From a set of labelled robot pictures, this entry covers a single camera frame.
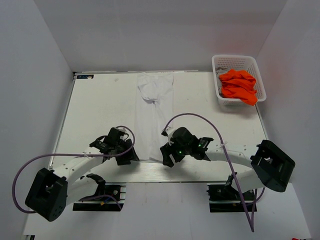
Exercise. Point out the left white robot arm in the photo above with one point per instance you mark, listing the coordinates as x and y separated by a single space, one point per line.
53 190

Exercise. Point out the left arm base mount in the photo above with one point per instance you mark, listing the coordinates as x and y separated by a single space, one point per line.
111 199

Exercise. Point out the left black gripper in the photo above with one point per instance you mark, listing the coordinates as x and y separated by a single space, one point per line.
125 160

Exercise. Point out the blue table label sticker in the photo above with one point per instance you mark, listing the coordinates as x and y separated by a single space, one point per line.
85 76

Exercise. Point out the white plastic basket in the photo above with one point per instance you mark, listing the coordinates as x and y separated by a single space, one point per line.
237 62

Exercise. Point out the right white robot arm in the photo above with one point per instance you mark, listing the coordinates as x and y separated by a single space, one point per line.
269 166

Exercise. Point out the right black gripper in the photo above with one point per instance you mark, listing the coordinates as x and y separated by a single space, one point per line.
167 150

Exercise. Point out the white t shirt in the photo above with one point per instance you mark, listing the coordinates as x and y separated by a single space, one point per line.
153 109

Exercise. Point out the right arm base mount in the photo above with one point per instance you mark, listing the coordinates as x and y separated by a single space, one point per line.
223 198

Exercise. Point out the orange t shirt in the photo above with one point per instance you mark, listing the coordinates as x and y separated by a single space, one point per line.
239 84

